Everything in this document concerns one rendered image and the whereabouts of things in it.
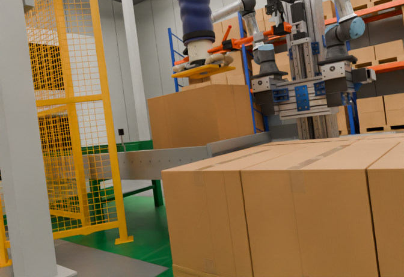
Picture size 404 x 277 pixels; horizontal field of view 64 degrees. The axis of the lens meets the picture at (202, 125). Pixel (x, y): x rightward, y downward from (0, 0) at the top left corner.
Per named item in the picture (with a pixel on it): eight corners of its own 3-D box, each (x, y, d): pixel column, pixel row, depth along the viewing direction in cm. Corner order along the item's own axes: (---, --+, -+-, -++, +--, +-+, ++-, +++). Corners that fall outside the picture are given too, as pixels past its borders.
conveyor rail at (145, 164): (30, 178, 324) (27, 159, 324) (35, 176, 328) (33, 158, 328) (210, 180, 177) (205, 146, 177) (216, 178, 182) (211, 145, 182)
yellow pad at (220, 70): (189, 78, 235) (189, 71, 235) (198, 79, 243) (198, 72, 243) (227, 68, 213) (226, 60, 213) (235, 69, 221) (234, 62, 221)
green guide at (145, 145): (80, 154, 368) (79, 146, 368) (88, 153, 376) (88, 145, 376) (183, 146, 266) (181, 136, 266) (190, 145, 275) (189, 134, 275)
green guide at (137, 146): (32, 162, 327) (30, 154, 327) (42, 161, 335) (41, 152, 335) (130, 157, 225) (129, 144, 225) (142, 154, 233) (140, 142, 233)
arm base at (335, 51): (328, 63, 231) (326, 49, 231) (351, 58, 223) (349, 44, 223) (323, 61, 219) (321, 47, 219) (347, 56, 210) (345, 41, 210)
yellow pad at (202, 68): (171, 77, 221) (170, 70, 221) (181, 78, 228) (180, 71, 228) (209, 66, 199) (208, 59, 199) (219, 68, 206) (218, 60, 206)
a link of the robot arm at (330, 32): (335, 47, 229) (332, 29, 229) (350, 42, 216) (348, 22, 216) (322, 48, 224) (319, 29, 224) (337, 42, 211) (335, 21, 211)
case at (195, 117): (154, 154, 230) (146, 98, 230) (191, 146, 260) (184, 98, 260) (221, 150, 191) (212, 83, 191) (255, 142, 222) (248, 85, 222)
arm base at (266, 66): (264, 76, 259) (262, 63, 259) (282, 73, 250) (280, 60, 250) (256, 75, 246) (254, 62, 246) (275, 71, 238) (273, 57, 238)
